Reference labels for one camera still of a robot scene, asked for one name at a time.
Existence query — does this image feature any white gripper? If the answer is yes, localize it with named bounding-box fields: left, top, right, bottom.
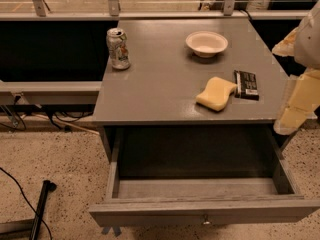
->
left=272, top=0, right=320, bottom=135

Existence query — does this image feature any yellow sponge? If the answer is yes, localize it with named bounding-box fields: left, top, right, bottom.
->
left=196, top=77, right=237, bottom=112

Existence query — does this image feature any open grey top drawer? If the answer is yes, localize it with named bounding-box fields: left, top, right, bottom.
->
left=89, top=125, right=320, bottom=227

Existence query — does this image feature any metal drawer knob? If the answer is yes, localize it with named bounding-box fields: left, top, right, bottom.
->
left=202, top=215, right=212, bottom=225

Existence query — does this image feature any black chocolate bar wrapper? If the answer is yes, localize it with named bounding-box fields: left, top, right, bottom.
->
left=234, top=70, right=259, bottom=101

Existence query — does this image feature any grey cabinet table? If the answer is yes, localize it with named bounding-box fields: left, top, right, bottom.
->
left=94, top=18, right=288, bottom=152

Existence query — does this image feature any white paper bowl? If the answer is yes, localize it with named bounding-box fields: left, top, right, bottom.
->
left=185, top=31, right=228, bottom=58

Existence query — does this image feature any crushed silver soda can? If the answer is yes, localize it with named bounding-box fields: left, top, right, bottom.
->
left=106, top=28, right=131, bottom=70

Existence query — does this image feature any black stand leg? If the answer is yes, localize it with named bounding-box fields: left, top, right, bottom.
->
left=0, top=179, right=58, bottom=240

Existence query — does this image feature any grey metal rail frame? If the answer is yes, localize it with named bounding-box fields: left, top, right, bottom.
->
left=0, top=0, right=318, bottom=104

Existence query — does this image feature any black floor cable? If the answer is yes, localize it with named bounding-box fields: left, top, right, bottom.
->
left=0, top=166, right=54, bottom=240

